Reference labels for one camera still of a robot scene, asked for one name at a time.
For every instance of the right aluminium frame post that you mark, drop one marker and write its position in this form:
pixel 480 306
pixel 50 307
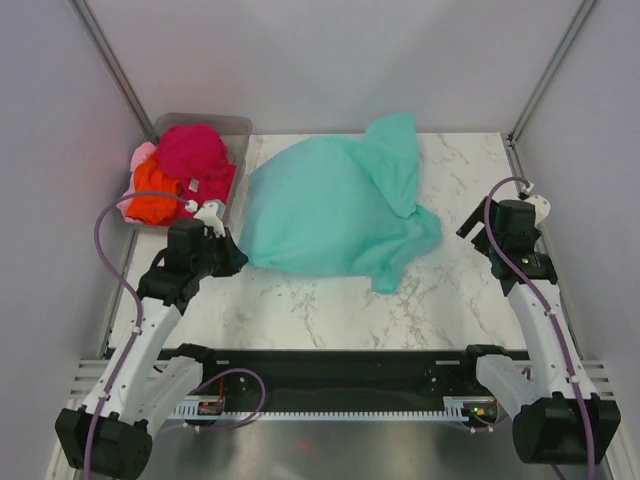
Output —
pixel 559 55

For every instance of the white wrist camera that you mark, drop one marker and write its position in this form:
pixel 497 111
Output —
pixel 542 206
pixel 210 213

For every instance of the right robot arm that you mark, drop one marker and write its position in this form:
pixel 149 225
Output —
pixel 558 416

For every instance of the orange t shirt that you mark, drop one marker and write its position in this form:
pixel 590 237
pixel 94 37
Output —
pixel 153 209

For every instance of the light pink t shirt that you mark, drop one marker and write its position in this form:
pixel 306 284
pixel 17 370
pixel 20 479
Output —
pixel 139 156

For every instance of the left aluminium frame post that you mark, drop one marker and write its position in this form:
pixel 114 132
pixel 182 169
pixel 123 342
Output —
pixel 91 24

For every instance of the magenta t shirt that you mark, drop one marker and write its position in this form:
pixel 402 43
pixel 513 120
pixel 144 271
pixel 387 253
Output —
pixel 196 156

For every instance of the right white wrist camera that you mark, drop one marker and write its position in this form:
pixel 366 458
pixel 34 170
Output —
pixel 542 206

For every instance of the clear plastic bin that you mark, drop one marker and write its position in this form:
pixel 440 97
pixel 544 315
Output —
pixel 234 132

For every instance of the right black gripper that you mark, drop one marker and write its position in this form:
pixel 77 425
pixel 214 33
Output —
pixel 470 222

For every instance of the white slotted cable duct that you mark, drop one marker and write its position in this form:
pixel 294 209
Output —
pixel 192 410

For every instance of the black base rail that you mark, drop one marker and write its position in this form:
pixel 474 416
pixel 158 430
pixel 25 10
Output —
pixel 332 380

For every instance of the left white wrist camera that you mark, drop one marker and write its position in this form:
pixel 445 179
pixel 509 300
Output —
pixel 210 213

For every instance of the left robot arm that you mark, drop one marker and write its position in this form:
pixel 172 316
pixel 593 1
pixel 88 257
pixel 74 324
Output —
pixel 111 433

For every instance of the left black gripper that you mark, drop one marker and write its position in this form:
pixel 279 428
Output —
pixel 234 258

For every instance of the aluminium frame post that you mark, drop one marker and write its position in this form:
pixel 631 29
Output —
pixel 91 24
pixel 559 55

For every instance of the teal t shirt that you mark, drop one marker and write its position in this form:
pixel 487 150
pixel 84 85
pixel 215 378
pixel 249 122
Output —
pixel 340 206

